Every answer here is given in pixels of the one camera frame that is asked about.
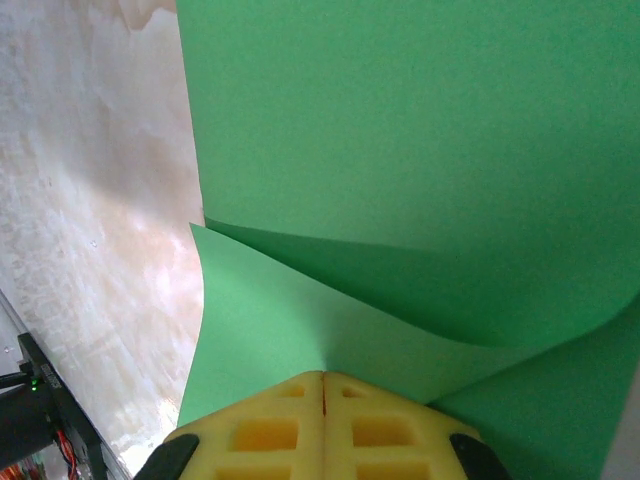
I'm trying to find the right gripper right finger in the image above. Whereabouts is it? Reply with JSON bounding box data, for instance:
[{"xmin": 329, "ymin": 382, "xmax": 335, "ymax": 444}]
[{"xmin": 323, "ymin": 370, "xmax": 514, "ymax": 480}]

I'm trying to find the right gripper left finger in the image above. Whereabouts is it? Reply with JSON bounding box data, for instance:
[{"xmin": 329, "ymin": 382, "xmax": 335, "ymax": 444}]
[{"xmin": 134, "ymin": 370, "xmax": 326, "ymax": 480}]

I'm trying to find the green cloth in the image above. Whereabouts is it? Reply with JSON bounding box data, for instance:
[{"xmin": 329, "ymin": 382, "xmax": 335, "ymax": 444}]
[{"xmin": 177, "ymin": 0, "xmax": 640, "ymax": 480}]

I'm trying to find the orange green wire bundle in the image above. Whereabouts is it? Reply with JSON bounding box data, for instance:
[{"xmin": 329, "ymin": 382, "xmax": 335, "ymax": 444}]
[{"xmin": 0, "ymin": 460, "xmax": 36, "ymax": 480}]

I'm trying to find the thin red wire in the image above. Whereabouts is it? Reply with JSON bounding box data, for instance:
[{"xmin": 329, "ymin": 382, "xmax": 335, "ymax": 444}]
[{"xmin": 54, "ymin": 429, "xmax": 84, "ymax": 476}]

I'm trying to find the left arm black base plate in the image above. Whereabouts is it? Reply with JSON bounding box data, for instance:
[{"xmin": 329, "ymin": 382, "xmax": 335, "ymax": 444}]
[{"xmin": 17, "ymin": 332, "xmax": 109, "ymax": 480}]

